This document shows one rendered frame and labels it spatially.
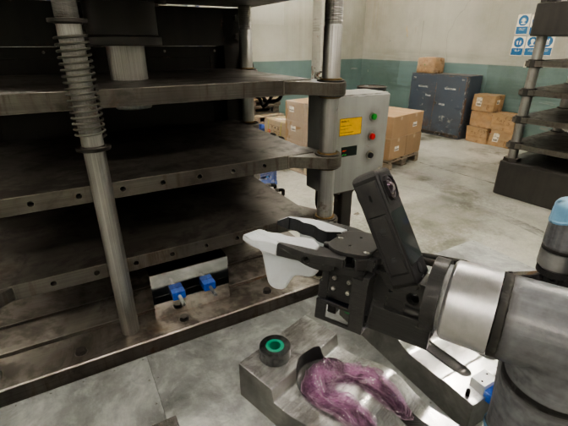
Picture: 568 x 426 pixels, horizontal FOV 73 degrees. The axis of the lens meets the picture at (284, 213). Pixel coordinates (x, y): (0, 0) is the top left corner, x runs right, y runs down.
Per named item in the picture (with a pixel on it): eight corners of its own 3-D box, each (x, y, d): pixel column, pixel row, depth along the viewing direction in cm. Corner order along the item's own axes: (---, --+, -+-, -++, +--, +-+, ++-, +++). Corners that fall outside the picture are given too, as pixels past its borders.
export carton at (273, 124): (307, 145, 617) (308, 120, 601) (284, 150, 594) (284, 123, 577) (285, 138, 664) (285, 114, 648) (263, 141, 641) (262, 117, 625)
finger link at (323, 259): (271, 261, 38) (360, 278, 36) (272, 247, 38) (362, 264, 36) (285, 245, 43) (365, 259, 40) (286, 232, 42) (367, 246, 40)
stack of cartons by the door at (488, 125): (520, 147, 665) (532, 97, 631) (510, 150, 648) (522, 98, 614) (473, 138, 729) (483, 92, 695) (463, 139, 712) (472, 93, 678)
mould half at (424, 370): (528, 388, 104) (543, 350, 98) (466, 432, 92) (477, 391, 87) (395, 292, 143) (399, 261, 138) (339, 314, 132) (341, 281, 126)
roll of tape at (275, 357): (297, 356, 100) (297, 346, 98) (273, 372, 95) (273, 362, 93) (276, 340, 105) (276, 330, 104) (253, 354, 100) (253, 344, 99)
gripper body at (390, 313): (307, 315, 40) (423, 363, 34) (314, 239, 38) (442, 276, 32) (337, 288, 47) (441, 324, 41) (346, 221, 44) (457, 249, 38)
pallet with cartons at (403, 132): (417, 159, 592) (425, 110, 562) (387, 170, 541) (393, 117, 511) (355, 145, 672) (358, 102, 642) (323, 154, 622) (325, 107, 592)
